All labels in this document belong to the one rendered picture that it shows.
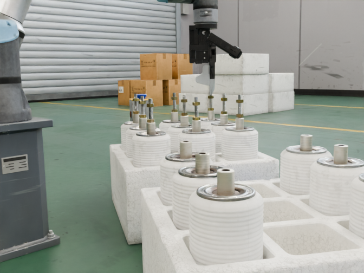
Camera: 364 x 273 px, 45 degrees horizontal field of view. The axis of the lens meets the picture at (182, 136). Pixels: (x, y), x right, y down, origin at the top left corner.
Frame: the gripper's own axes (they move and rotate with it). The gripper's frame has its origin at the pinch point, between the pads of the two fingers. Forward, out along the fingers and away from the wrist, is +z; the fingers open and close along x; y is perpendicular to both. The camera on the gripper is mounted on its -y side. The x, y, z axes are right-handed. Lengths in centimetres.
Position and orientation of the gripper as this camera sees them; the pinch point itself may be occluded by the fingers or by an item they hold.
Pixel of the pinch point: (213, 90)
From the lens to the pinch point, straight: 136.7
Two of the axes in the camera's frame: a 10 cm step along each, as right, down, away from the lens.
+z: 0.2, 9.9, 1.5
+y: -10.0, 0.1, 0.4
